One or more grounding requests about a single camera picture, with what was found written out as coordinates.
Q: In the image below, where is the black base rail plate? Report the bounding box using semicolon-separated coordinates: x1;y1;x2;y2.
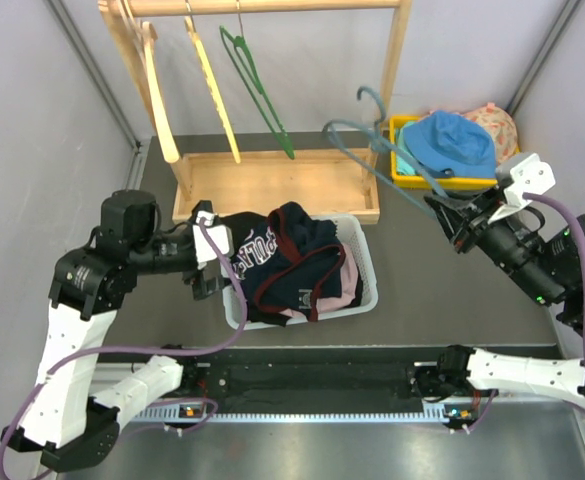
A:
96;344;563;414

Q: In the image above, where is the wooden clothes rack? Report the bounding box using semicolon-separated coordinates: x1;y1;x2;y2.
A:
96;0;413;226

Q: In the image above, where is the navy maroon-trimmed jersey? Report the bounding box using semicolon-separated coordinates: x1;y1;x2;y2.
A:
229;201;348;324

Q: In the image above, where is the beige wooden hanger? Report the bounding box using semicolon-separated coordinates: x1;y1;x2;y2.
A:
121;1;181;167

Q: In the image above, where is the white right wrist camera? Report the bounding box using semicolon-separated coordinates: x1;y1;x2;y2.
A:
488;152;556;224

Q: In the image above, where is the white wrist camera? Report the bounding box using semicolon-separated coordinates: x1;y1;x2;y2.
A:
488;152;556;224
191;200;233;269

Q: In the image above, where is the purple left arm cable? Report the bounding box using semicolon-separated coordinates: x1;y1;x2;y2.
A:
0;222;248;479

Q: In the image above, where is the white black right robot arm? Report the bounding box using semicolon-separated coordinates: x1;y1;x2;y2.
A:
411;188;585;412

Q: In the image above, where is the yellow metal-hook hanger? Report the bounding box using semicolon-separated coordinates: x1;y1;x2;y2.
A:
184;0;241;164

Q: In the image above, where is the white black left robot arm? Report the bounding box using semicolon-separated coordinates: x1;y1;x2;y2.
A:
0;190;232;473

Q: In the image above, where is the white plastic laundry basket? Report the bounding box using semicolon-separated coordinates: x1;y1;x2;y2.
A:
222;213;379;329

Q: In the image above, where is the green plastic hanger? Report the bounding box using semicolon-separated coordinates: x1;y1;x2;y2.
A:
219;0;296;160

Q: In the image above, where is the blue plastic hanger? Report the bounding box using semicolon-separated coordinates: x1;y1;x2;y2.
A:
322;85;448;219

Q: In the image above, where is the pink tank top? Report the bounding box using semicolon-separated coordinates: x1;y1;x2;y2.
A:
262;249;360;320

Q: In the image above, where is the yellow plastic bin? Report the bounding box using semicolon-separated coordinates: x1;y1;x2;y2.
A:
389;115;528;194

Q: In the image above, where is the black tank top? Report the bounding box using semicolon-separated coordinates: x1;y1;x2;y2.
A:
221;212;366;329

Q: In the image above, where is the pink floral hat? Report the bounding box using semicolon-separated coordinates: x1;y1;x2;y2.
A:
457;102;519;165

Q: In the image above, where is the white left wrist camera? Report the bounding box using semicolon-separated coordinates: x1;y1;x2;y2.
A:
191;200;233;269

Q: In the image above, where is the blue bucket hat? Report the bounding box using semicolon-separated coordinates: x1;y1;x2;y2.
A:
399;110;497;179

